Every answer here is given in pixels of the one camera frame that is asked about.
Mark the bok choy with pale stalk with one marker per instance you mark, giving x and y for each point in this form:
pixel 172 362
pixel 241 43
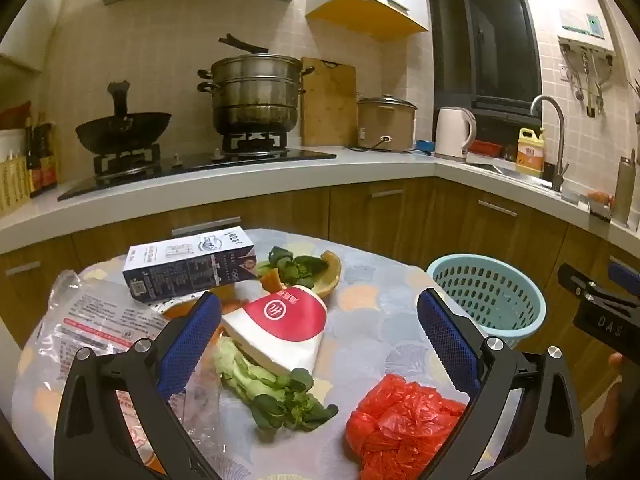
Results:
pixel 280 400

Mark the red and white paper packet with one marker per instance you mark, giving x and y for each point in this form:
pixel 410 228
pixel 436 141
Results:
pixel 290 320

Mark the clear printed plastic bag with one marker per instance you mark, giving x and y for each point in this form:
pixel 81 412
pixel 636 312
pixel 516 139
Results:
pixel 90 320

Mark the black glass gas stove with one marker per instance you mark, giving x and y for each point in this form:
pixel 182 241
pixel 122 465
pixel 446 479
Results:
pixel 200 165

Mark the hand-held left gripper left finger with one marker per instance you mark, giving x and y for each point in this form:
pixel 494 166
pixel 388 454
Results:
pixel 192 340

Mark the steel thermos bottle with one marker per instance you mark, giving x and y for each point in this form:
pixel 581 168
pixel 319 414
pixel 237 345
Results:
pixel 625 190

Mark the small blue container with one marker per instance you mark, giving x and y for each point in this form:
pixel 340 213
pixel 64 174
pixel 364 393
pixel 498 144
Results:
pixel 426 146

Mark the wooden cutting board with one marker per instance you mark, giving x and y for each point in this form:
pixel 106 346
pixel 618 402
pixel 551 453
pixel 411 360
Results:
pixel 327 105

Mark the yellow detergent bottle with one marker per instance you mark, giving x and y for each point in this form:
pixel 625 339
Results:
pixel 530 155

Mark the white water heater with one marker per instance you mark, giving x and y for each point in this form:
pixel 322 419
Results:
pixel 570 0

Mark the red container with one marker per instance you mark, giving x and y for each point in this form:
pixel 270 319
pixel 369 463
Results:
pixel 486 149

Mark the red plastic bag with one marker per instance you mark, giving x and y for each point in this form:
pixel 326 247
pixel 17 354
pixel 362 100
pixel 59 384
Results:
pixel 405 425

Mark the soap dish with orange items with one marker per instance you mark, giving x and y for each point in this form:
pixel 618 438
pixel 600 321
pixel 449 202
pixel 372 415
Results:
pixel 600 205

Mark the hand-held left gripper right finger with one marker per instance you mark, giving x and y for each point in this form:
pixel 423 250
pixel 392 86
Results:
pixel 447 340

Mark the white electric kettle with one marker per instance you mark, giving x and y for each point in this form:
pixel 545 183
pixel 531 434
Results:
pixel 452 135

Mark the steel kitchen faucet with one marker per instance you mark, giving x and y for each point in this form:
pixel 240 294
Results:
pixel 560 160

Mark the fan-patterned tablecloth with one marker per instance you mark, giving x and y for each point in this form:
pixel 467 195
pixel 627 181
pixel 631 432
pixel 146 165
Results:
pixel 370 310

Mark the yellow printed box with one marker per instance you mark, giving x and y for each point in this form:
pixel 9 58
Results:
pixel 12 185

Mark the black wok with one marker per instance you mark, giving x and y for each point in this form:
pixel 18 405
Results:
pixel 125 132

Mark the teal plastic basket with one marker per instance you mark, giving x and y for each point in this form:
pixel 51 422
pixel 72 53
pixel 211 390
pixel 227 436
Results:
pixel 480 290

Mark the steel steamer pot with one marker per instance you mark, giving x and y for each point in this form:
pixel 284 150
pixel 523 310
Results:
pixel 255 95

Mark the wooden base cabinets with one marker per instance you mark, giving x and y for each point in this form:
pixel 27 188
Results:
pixel 300 210

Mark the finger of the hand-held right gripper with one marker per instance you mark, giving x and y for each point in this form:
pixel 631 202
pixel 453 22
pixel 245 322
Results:
pixel 625 272
pixel 575 277

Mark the small dark leafy greens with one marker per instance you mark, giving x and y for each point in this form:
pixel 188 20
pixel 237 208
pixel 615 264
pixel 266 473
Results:
pixel 300 265

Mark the orange carrot piece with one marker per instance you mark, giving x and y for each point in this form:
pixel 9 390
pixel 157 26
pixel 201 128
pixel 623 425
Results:
pixel 272 280

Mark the orange peel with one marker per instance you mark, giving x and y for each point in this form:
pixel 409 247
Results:
pixel 177 311

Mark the person's right hand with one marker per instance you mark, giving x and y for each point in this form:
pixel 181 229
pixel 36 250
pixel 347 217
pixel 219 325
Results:
pixel 607 420

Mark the white and navy milk carton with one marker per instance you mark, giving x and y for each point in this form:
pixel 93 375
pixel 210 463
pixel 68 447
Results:
pixel 190 260

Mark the beige rice cooker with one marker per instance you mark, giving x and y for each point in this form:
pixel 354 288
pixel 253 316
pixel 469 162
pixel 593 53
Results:
pixel 385 125

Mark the yellow fruit peel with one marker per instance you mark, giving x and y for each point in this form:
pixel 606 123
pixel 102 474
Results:
pixel 330 275

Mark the dark window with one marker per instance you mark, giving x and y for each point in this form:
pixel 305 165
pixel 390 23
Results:
pixel 485 40

